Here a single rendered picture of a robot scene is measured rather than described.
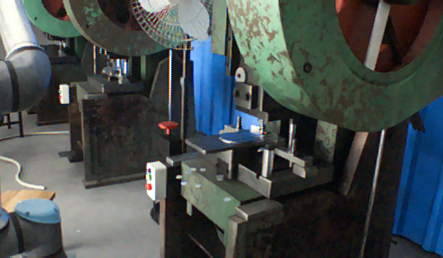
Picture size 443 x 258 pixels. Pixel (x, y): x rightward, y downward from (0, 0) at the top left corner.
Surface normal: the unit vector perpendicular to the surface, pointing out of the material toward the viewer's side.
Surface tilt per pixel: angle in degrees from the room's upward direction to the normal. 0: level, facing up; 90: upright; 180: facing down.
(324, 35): 90
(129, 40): 90
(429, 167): 90
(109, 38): 90
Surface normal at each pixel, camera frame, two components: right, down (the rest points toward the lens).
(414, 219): -0.83, 0.11
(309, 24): 0.55, 0.25
